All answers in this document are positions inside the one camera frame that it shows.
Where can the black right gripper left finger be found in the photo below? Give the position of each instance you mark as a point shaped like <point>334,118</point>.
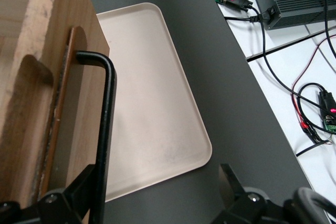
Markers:
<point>71,195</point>

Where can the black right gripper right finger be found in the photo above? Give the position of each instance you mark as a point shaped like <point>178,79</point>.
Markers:
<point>235,195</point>

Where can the wooden drawer cabinet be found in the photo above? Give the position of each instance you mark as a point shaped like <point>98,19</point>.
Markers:
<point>39,90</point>

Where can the beige plastic tray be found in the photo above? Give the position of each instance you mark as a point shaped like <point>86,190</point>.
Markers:
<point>155,98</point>

